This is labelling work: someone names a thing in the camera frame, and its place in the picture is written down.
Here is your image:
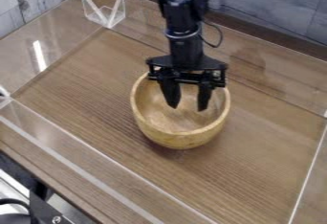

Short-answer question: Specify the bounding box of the black cable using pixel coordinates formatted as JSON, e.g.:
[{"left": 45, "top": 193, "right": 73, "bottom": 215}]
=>
[{"left": 0, "top": 197, "right": 41, "bottom": 216}]

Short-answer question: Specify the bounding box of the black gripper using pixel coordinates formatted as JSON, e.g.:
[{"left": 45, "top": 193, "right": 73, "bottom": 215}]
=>
[{"left": 146, "top": 56, "right": 228, "bottom": 111}]

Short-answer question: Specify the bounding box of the black metal mount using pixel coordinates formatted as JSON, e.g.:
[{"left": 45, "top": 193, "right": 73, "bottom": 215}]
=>
[{"left": 30, "top": 192, "right": 74, "bottom": 224}]

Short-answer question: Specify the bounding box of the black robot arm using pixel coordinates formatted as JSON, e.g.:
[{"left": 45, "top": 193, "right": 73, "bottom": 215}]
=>
[{"left": 146, "top": 0, "right": 228, "bottom": 111}]

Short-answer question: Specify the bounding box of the clear acrylic corner bracket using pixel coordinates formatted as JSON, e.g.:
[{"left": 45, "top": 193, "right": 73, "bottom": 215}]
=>
[{"left": 82, "top": 0, "right": 126, "bottom": 29}]

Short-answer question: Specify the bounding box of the wooden bowl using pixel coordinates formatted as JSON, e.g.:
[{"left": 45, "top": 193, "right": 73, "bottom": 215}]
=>
[{"left": 131, "top": 74, "right": 232, "bottom": 149}]

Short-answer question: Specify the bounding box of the clear acrylic tray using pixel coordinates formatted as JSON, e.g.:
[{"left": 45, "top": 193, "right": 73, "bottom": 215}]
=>
[{"left": 0, "top": 0, "right": 327, "bottom": 224}]

